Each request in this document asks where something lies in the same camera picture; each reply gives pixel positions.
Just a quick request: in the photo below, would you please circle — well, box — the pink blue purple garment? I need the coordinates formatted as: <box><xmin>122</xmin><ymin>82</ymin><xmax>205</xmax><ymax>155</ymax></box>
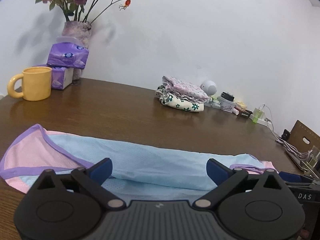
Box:
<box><xmin>1</xmin><ymin>124</ymin><xmax>272</xmax><ymax>202</ymax></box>

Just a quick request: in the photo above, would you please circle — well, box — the brown perforated board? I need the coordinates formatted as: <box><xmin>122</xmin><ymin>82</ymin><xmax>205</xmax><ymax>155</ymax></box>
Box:
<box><xmin>288</xmin><ymin>120</ymin><xmax>320</xmax><ymax>152</ymax></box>

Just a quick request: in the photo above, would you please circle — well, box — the dark brown small box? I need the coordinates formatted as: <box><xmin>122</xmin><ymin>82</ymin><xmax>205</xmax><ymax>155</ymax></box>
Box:
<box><xmin>234</xmin><ymin>101</ymin><xmax>253</xmax><ymax>118</ymax></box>

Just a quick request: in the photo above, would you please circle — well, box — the clear plastic container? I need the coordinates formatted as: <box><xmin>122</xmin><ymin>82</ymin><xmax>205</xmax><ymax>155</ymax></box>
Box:
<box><xmin>209</xmin><ymin>96</ymin><xmax>235</xmax><ymax>113</ymax></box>

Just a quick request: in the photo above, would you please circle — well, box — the green perfume bottle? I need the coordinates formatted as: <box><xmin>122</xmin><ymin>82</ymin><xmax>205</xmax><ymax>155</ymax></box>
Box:
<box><xmin>252</xmin><ymin>104</ymin><xmax>265</xmax><ymax>124</ymax></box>

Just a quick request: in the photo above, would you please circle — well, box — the small black box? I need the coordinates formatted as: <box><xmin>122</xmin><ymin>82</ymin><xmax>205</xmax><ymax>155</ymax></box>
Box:
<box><xmin>221</xmin><ymin>92</ymin><xmax>234</xmax><ymax>102</ymax></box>

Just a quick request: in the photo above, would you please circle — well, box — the white round lamp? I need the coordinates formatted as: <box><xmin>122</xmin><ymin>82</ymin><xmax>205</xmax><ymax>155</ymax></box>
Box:
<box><xmin>200</xmin><ymin>80</ymin><xmax>217</xmax><ymax>96</ymax></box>

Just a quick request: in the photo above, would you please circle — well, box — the folded pink floral cloth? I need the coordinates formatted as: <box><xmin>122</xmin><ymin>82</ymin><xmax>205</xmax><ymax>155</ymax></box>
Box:
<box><xmin>162</xmin><ymin>76</ymin><xmax>209</xmax><ymax>103</ymax></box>

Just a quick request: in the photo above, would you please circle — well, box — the folded cream green-flower cloth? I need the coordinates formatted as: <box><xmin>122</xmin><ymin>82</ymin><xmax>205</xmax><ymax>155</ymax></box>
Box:
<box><xmin>156</xmin><ymin>85</ymin><xmax>204</xmax><ymax>113</ymax></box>

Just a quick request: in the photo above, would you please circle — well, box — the lower purple tissue pack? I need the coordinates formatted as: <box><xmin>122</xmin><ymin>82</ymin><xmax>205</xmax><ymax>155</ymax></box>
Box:
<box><xmin>50</xmin><ymin>67</ymin><xmax>74</xmax><ymax>90</ymax></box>

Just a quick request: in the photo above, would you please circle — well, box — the purple tissue pack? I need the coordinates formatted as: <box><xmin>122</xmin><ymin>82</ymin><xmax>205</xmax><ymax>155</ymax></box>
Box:
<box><xmin>50</xmin><ymin>67</ymin><xmax>74</xmax><ymax>90</ymax></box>
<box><xmin>47</xmin><ymin>42</ymin><xmax>89</xmax><ymax>69</ymax></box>

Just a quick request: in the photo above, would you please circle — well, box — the yellow ceramic mug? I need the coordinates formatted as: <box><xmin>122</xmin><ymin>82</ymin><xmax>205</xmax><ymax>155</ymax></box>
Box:
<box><xmin>7</xmin><ymin>66</ymin><xmax>52</xmax><ymax>101</ymax></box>

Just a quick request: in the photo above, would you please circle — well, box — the upper purple tissue pack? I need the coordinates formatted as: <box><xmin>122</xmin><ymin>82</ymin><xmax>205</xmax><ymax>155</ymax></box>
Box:
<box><xmin>47</xmin><ymin>42</ymin><xmax>89</xmax><ymax>69</ymax></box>

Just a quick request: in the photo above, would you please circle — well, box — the pink striped cable bundle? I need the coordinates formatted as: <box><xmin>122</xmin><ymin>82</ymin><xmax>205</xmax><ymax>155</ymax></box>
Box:
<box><xmin>276</xmin><ymin>135</ymin><xmax>320</xmax><ymax>173</ymax></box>

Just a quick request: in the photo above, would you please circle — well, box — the white cable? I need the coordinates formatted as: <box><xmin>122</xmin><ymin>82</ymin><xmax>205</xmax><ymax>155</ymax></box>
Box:
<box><xmin>260</xmin><ymin>103</ymin><xmax>284</xmax><ymax>138</ymax></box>

